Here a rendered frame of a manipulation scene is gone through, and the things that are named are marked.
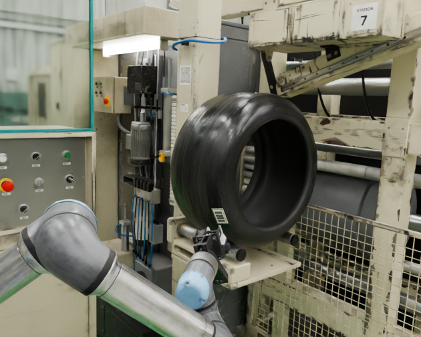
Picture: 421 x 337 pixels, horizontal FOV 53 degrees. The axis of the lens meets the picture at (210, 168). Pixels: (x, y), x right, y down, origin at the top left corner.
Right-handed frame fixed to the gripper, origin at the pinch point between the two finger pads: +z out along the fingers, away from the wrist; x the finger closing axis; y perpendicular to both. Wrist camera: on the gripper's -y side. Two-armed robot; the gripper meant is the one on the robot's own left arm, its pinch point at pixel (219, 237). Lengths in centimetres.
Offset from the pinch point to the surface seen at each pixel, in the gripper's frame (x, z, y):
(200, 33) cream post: 2, 51, 63
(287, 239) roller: -16.1, 33.8, -19.2
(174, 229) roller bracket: 26.3, 31.5, -6.8
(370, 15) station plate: -57, 34, 53
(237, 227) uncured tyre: -3.4, 12.0, -2.2
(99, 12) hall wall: 398, 869, 237
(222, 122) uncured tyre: -6.1, 16.3, 32.3
